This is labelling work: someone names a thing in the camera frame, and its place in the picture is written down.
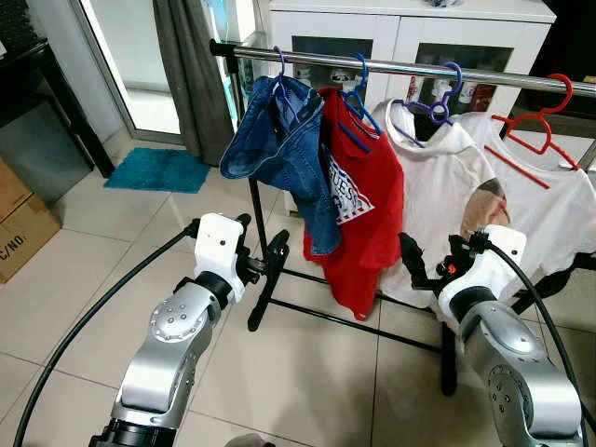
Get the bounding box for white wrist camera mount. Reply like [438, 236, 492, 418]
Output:
[438, 224, 528, 319]
[193, 213, 249, 305]

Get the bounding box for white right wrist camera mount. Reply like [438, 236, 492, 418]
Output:
[438, 224, 528, 319]

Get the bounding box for grey robot foot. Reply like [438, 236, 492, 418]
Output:
[223, 432, 277, 447]

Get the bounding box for red printed t-shirt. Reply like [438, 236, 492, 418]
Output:
[303, 86, 407, 321]

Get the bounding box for teal floor mat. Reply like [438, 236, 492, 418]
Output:
[103, 146, 214, 195]

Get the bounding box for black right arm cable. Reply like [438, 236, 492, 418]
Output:
[468, 233, 596, 434]

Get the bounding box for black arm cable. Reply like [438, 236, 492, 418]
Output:
[468, 233, 596, 434]
[12, 221, 202, 447]

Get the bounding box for white framed glass door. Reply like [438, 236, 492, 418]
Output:
[73, 0, 187, 145]

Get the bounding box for black steel clothes rack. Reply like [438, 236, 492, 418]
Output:
[209, 39, 596, 397]

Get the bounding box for printed brown cardboard box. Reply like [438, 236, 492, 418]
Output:
[0, 156, 62, 284]

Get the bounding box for blue plastic hanger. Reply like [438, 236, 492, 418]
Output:
[335, 52, 385, 156]

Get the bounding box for purple plastic hanger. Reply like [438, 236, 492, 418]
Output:
[388, 61, 466, 148]
[268, 46, 308, 127]

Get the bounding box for grey curtain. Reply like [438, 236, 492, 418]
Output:
[152, 0, 239, 167]

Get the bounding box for blue denim shorts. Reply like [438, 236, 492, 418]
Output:
[219, 74, 343, 258]

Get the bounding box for black side table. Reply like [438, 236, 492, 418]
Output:
[0, 0, 118, 208]

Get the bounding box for red plastic hanger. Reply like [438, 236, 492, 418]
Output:
[482, 73, 582, 191]

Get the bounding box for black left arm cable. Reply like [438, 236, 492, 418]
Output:
[12, 221, 202, 447]

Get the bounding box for white glass-door cabinet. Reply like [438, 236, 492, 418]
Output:
[268, 0, 558, 117]

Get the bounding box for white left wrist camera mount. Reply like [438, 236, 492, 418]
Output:
[193, 213, 249, 305]

